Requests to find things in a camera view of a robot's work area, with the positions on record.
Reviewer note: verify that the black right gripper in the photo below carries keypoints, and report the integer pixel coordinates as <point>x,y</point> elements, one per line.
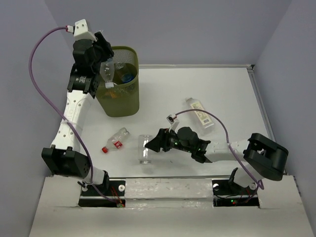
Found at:
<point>157,141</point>

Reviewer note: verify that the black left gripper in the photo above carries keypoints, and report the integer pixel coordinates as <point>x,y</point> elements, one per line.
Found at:
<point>106,50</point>

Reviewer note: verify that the clear bottle metal rim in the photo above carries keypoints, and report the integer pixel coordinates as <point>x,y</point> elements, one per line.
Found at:
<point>144,154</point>

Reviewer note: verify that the green label plastic bottle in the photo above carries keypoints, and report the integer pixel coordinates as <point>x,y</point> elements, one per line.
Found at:
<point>107,71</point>

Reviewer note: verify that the blue label water bottle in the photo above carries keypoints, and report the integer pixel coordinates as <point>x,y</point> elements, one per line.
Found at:
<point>123,72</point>

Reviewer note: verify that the orange juice bottle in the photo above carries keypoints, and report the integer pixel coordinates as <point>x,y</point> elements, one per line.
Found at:
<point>114,94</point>

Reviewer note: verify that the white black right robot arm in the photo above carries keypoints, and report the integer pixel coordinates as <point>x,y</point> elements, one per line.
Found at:
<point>259,157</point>

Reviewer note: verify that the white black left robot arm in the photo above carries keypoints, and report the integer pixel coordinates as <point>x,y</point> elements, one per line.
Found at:
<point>68,155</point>

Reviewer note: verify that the olive green mesh bin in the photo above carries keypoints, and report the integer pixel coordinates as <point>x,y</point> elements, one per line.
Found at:
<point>128,105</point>

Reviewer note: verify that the red cap crushed bottle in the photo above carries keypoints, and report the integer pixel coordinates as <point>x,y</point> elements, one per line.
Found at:
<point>116,141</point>

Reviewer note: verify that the white label square bottle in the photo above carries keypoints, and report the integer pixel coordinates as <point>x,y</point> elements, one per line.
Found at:
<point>203,122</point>

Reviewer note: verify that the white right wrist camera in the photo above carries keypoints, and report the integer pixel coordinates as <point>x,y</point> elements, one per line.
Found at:
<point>174,122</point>

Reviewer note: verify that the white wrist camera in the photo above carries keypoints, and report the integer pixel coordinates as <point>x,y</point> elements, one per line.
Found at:
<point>174,122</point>
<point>81,31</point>

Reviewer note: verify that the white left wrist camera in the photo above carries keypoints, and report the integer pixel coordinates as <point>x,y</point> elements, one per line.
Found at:
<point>81,31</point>

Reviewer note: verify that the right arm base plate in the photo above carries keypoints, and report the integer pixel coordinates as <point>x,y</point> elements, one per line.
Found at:
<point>229,194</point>

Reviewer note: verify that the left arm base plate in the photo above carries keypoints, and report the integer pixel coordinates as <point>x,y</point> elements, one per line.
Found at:
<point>115,194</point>

